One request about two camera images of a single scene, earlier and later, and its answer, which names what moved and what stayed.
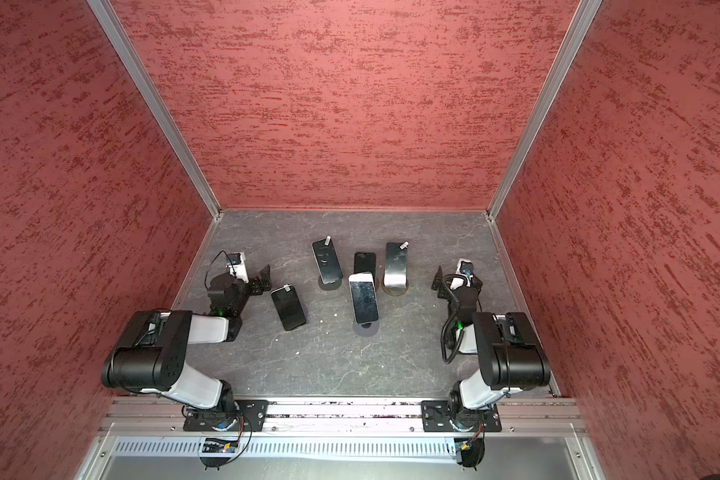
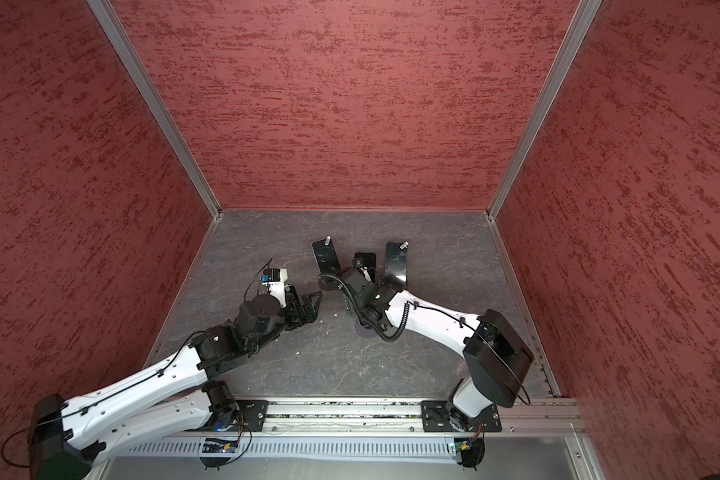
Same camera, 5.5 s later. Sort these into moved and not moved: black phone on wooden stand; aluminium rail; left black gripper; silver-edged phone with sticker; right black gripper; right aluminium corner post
Moved: left black gripper; right black gripper
Not moved: black phone on wooden stand; silver-edged phone with sticker; aluminium rail; right aluminium corner post
